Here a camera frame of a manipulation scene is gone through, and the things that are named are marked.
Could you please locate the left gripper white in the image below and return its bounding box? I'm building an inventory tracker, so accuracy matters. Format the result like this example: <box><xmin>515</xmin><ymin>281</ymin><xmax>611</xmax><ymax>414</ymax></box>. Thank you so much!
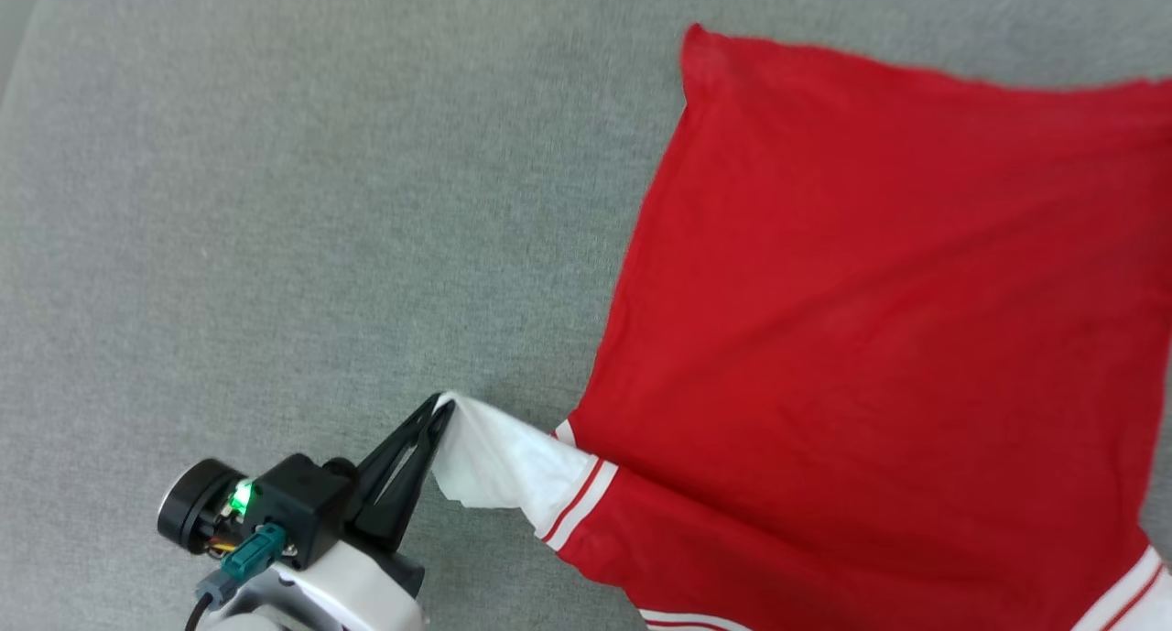
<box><xmin>157</xmin><ymin>391</ymin><xmax>457</xmax><ymax>631</ymax></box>

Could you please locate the red garment with white trim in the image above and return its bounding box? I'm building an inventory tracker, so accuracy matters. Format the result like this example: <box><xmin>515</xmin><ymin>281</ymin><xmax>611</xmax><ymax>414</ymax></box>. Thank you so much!
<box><xmin>429</xmin><ymin>23</ymin><xmax>1172</xmax><ymax>631</ymax></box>

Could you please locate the grey fabric sofa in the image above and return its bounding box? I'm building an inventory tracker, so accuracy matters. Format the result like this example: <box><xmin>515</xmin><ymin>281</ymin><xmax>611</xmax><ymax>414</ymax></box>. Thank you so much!
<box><xmin>0</xmin><ymin>0</ymin><xmax>1172</xmax><ymax>631</ymax></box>

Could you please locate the left gripper black camera box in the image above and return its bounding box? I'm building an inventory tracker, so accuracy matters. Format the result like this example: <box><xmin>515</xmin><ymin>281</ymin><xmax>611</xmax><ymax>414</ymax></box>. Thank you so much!
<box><xmin>250</xmin><ymin>453</ymin><xmax>359</xmax><ymax>570</ymax></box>

